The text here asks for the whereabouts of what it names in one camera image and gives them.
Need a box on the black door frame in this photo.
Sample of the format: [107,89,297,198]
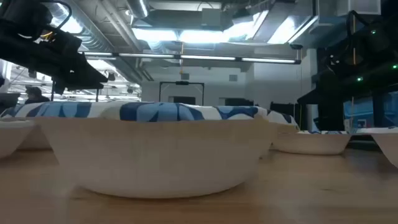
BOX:
[159,80,205,106]

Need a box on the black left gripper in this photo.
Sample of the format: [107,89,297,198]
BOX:
[27,37,109,95]

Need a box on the blue leaf paper bowl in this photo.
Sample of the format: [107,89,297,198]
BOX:
[39,101,272,199]
[272,129,353,156]
[0,119,35,159]
[0,101,125,151]
[259,108,301,158]
[356,126,398,169]

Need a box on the yellow hanging cord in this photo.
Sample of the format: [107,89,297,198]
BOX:
[179,42,185,75]

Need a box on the bright ceiling light panel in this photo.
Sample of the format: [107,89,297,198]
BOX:
[132,27,231,44]

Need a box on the silver round ceiling duct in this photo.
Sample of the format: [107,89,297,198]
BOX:
[126,0,150,19]

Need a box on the black cabinet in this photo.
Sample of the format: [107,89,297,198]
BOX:
[269,101,300,114]

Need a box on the blue panel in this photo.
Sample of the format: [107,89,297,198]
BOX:
[343,91,398,131]

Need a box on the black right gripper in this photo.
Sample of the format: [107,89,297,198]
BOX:
[296,70,346,106]

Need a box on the long ceiling light fixture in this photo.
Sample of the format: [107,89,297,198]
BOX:
[83,51,302,65]

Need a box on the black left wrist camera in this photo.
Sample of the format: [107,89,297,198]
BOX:
[51,29,83,58]

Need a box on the person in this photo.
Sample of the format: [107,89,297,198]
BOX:
[24,86,51,105]

